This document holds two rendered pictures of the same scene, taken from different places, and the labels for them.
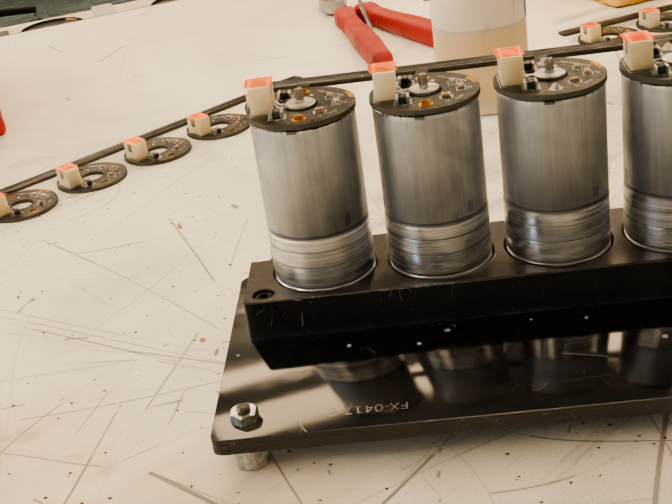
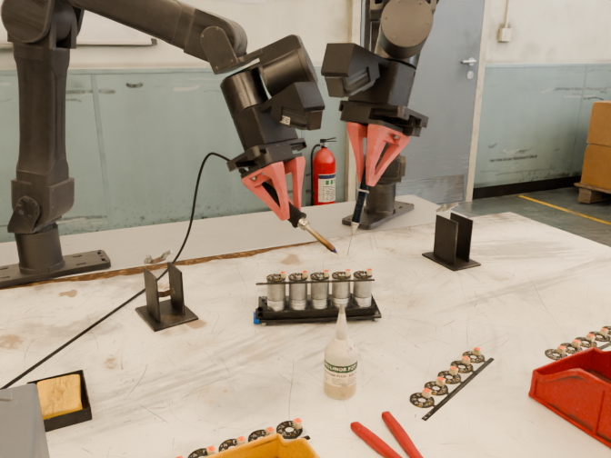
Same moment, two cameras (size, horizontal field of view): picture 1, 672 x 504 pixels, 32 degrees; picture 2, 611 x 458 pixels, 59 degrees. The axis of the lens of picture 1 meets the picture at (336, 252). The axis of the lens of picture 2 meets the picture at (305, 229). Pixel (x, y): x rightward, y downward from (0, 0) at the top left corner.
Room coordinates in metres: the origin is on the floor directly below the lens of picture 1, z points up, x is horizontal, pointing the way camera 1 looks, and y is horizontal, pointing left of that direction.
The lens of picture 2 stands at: (0.88, -0.18, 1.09)
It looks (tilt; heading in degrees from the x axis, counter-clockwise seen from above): 18 degrees down; 170
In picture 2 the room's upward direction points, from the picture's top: straight up
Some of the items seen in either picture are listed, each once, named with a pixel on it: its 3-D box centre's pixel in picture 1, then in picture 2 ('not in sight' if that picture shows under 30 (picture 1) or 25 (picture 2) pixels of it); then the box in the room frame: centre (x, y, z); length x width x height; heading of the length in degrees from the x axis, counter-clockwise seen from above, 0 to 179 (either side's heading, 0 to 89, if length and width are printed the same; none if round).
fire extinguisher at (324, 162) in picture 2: not in sight; (324, 180); (-2.49, 0.53, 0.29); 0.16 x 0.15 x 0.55; 104
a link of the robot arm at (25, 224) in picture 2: not in sight; (39, 209); (0.01, -0.45, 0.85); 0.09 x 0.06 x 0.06; 163
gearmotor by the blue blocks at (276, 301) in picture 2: not in sight; (276, 294); (0.24, -0.11, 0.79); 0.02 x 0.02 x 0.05
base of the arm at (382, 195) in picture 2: not in sight; (380, 197); (-0.20, 0.17, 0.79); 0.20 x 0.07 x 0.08; 132
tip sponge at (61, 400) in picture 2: not in sight; (58, 399); (0.38, -0.35, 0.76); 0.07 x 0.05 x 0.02; 17
